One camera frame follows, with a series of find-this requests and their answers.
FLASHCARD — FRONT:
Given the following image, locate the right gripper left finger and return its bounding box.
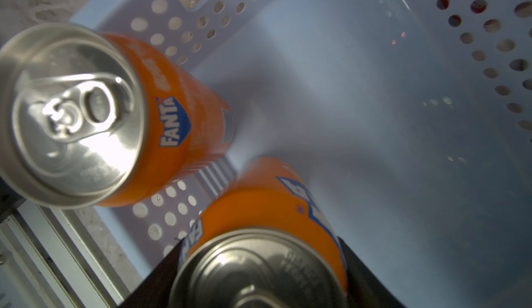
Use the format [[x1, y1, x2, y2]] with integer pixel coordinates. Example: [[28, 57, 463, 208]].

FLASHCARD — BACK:
[[119, 240, 184, 308]]

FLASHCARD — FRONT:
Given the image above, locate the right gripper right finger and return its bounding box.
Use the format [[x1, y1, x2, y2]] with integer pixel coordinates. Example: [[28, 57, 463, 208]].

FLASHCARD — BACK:
[[339, 237, 405, 308]]

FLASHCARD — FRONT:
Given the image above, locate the orange soda can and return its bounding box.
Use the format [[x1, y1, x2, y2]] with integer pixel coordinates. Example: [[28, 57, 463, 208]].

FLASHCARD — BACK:
[[1, 23, 234, 209], [168, 156, 348, 307]]

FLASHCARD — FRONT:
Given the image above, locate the light blue plastic basket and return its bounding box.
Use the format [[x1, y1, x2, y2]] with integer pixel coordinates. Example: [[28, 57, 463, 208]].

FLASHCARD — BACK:
[[72, 0, 531, 307]]

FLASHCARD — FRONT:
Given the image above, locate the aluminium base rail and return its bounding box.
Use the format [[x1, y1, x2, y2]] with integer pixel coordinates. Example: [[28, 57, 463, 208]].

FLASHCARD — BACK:
[[1, 201, 130, 307]]

